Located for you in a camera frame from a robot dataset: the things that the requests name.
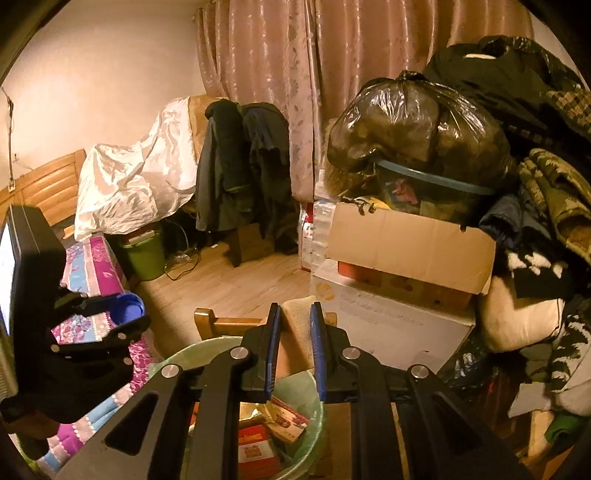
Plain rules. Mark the green plastic bucket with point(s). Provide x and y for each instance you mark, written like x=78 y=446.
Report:
x=145 y=258

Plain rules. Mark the plaid garment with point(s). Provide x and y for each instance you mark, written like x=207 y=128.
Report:
x=572 y=115

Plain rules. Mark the purple floral bed blanket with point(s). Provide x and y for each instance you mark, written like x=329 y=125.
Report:
x=87 y=263

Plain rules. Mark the cream pillow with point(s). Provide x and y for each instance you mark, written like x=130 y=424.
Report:
x=517 y=318

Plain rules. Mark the dark blue hanging jacket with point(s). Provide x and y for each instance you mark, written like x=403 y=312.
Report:
x=272 y=161

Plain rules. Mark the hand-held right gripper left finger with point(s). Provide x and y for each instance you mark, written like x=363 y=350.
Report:
x=276 y=332

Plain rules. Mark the black hanging jacket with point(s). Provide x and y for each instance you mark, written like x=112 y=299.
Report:
x=221 y=161

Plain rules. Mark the green cloth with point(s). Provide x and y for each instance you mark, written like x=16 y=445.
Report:
x=561 y=427

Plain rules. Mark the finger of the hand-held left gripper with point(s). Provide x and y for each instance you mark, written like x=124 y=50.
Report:
x=106 y=332
x=78 y=303

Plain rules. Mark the white satin cloth cover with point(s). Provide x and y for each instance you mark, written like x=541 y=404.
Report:
x=134 y=184

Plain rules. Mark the pale green translucent bin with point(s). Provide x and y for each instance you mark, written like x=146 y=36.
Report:
x=203 y=347

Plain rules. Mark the black white knit garment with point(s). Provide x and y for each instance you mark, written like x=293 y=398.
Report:
x=575 y=350

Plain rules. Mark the blue plastic cup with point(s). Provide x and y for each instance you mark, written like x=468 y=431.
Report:
x=129 y=309

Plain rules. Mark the camouflage green jacket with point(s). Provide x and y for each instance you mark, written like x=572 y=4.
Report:
x=558 y=203

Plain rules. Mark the wooden chair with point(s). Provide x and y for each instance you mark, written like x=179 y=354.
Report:
x=221 y=323

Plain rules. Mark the wooden headboard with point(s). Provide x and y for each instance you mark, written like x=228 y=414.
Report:
x=51 y=184

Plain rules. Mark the pack of water bottles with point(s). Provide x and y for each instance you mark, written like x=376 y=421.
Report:
x=321 y=230

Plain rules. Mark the red printed box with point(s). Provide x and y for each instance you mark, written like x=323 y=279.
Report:
x=256 y=450

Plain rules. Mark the blue rimmed clear tub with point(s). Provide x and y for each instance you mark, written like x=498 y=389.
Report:
x=429 y=184

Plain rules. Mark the tan upholstered furniture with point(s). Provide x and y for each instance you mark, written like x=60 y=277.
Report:
x=201 y=115

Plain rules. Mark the black white patterned sweater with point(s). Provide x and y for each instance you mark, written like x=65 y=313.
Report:
x=531 y=272

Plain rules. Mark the dark blue garment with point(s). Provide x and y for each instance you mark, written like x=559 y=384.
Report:
x=505 y=217

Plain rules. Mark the black plastic bag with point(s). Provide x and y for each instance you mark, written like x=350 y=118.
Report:
x=471 y=364

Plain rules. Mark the black garbage bag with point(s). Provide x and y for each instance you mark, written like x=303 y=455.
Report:
x=415 y=120

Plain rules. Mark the black clothing pile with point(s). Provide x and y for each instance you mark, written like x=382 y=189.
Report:
x=489 y=83

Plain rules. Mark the pink patterned curtain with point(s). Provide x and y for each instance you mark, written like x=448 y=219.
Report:
x=277 y=69

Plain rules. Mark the beige towel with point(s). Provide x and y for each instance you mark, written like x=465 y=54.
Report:
x=298 y=327

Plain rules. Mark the orange medicine box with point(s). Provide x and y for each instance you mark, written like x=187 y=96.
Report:
x=288 y=420

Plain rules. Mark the white cardboard box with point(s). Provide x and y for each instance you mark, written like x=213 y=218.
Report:
x=392 y=327

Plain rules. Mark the brown cardboard box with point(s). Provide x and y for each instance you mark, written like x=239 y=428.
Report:
x=406 y=244

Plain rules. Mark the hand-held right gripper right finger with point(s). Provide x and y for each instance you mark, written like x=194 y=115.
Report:
x=316 y=341

